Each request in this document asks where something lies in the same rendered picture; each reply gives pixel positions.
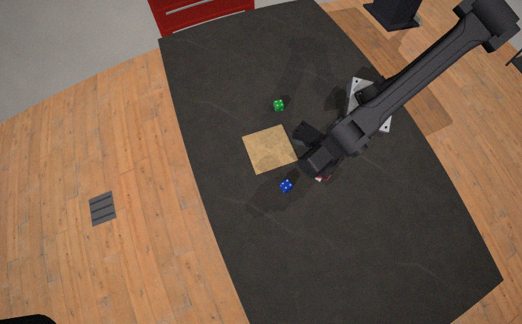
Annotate blue dice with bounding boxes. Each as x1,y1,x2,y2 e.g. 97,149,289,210
280,178,293,193

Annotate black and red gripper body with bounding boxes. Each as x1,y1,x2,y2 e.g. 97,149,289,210
320,154,345,180

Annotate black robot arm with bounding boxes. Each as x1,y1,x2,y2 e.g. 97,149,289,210
292,0,521,179

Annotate tan flat mat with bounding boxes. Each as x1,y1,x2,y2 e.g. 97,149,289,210
242,124,298,175

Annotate green dice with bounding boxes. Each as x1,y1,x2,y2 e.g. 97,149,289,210
274,100,284,111

